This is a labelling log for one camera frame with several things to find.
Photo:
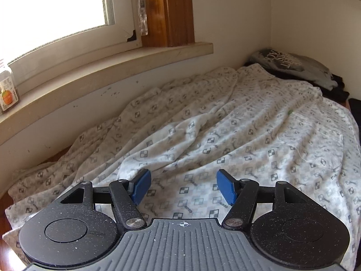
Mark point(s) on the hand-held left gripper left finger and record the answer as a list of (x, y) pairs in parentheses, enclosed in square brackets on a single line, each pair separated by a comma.
[(141, 186)]

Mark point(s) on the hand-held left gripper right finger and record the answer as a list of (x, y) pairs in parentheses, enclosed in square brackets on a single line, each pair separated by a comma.
[(227, 186)]

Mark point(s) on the white checker-print pajama garment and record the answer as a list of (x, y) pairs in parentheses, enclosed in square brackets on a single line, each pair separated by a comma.
[(211, 124)]

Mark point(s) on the beige stone window sill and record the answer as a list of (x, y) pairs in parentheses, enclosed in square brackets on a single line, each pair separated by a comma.
[(98, 73)]

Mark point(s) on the grey printed folded t-shirt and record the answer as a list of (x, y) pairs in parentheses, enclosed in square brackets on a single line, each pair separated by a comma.
[(296, 65)]

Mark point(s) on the black folded garment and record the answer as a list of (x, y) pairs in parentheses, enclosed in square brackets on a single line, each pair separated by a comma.
[(335, 90)]

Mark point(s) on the black bag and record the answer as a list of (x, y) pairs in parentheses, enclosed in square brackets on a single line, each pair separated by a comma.
[(356, 104)]

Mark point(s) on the glass jar with orange label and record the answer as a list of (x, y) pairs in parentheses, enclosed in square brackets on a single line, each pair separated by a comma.
[(7, 90)]

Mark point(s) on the white window sash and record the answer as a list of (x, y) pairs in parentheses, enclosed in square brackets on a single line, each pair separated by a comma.
[(121, 5)]

